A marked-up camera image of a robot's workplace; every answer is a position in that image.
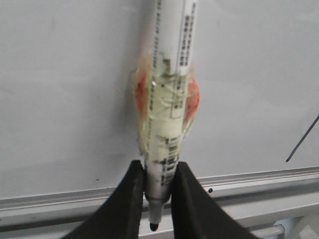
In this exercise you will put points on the white metal stand frame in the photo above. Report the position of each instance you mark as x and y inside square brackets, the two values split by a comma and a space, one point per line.
[54, 219]

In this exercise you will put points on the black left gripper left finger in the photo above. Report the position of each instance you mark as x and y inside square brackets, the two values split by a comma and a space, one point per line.
[119, 217]

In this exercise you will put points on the white marker with red magnet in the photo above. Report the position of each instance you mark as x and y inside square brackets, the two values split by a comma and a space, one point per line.
[166, 96]

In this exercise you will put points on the white whiteboard with aluminium frame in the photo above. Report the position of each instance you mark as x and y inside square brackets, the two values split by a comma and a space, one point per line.
[67, 117]

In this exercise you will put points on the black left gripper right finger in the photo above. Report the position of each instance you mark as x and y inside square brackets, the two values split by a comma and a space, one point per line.
[196, 215]

